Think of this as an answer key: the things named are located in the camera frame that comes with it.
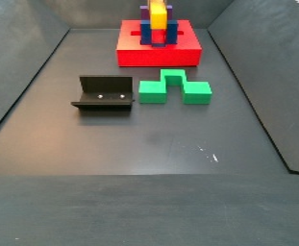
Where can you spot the black angle bracket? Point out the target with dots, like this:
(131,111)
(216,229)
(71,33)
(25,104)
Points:
(105,92)

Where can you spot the dark blue U block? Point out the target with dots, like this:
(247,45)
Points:
(159,37)

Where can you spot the purple U block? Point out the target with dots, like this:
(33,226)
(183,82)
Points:
(144,12)

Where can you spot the long yellow block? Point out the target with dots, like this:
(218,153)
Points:
(158,14)

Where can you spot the red board base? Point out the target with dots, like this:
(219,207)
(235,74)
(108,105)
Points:
(132,54)

